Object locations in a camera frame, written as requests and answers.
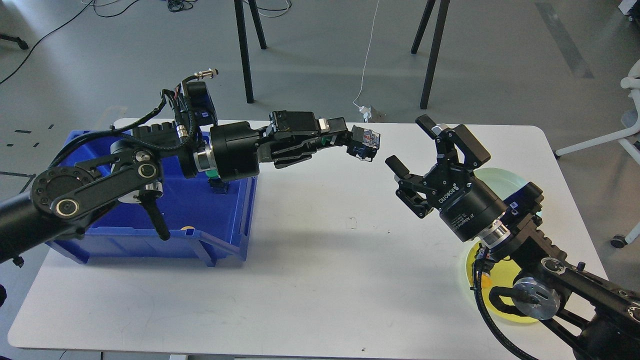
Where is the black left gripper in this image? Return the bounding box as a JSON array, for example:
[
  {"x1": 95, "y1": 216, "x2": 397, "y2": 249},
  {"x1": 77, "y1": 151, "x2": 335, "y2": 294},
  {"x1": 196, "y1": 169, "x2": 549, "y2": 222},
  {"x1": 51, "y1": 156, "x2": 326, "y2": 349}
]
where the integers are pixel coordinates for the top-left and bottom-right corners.
[{"x1": 209, "y1": 111, "x2": 353, "y2": 182}]

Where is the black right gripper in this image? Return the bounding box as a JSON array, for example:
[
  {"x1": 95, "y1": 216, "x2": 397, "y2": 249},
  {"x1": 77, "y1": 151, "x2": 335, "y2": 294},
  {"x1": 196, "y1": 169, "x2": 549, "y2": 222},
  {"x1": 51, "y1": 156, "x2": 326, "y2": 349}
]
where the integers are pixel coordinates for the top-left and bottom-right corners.
[{"x1": 385, "y1": 114, "x2": 509, "y2": 244}]

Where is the green push button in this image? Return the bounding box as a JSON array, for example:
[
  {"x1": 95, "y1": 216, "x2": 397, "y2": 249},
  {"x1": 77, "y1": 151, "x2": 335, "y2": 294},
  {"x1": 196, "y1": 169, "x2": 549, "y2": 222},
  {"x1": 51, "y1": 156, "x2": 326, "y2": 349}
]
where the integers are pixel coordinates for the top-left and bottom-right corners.
[
  {"x1": 205, "y1": 169, "x2": 229, "y2": 195},
  {"x1": 320, "y1": 126, "x2": 381, "y2": 162}
]

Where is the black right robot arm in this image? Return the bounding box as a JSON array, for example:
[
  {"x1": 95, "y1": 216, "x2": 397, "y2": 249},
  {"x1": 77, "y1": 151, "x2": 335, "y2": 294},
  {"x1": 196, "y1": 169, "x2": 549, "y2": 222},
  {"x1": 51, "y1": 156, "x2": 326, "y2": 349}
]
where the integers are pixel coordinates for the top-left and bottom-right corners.
[{"x1": 386, "y1": 115, "x2": 640, "y2": 360}]

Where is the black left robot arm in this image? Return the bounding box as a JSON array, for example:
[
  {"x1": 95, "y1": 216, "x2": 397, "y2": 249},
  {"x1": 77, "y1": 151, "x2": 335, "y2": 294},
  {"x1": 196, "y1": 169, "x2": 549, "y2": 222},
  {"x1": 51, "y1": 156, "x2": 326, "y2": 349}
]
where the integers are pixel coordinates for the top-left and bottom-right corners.
[{"x1": 0, "y1": 69, "x2": 367, "y2": 267}]

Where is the pale green plate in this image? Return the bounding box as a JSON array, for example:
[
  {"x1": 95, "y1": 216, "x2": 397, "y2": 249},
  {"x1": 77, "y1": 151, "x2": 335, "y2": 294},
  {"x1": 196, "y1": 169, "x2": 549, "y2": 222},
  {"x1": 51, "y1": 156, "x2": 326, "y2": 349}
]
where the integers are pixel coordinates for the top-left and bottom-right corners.
[{"x1": 474, "y1": 167, "x2": 528, "y2": 200}]

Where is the yellow plate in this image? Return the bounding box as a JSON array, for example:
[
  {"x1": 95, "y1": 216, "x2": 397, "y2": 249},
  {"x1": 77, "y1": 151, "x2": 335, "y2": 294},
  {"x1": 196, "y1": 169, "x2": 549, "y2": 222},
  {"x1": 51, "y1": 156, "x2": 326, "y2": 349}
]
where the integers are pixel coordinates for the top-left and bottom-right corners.
[{"x1": 465, "y1": 240, "x2": 537, "y2": 324}]

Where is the white power adapter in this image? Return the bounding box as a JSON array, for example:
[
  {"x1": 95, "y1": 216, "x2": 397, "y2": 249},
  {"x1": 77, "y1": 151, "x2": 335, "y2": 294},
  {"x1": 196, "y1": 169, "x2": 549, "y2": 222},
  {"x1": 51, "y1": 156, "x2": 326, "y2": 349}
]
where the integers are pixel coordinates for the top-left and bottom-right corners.
[{"x1": 358, "y1": 105, "x2": 387, "y2": 123}]

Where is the black tripod leg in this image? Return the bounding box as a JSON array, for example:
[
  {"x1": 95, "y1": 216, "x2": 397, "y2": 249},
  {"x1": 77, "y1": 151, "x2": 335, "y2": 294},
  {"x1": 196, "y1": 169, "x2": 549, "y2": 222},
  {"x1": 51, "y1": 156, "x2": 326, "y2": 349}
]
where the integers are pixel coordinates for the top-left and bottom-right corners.
[
  {"x1": 233, "y1": 0, "x2": 268, "y2": 104},
  {"x1": 410, "y1": 0, "x2": 450, "y2": 110}
]

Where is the blue plastic bin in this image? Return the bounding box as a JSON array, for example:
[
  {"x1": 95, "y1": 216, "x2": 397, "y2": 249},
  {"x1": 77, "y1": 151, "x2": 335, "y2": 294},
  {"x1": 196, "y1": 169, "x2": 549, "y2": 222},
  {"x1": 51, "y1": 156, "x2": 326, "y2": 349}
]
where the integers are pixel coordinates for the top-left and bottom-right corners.
[{"x1": 47, "y1": 156, "x2": 258, "y2": 267}]

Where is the white chair base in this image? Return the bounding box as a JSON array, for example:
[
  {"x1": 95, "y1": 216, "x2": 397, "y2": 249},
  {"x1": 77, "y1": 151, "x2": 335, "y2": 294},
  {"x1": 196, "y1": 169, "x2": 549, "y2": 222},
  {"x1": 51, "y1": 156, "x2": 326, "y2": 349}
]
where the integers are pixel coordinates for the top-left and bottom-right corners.
[{"x1": 552, "y1": 61, "x2": 639, "y2": 233}]

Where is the white cable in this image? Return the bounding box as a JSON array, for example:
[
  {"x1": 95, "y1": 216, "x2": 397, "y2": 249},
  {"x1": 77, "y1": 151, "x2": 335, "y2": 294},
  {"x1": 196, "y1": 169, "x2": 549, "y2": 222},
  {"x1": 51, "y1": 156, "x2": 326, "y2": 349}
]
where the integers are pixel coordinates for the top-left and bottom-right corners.
[{"x1": 352, "y1": 0, "x2": 380, "y2": 108}]

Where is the black floor cable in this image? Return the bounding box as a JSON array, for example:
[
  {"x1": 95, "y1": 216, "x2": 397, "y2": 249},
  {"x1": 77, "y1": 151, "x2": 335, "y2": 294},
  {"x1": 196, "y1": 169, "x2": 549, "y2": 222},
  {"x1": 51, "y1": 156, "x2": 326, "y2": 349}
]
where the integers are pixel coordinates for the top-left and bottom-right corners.
[{"x1": 0, "y1": 0, "x2": 201, "y2": 86}]

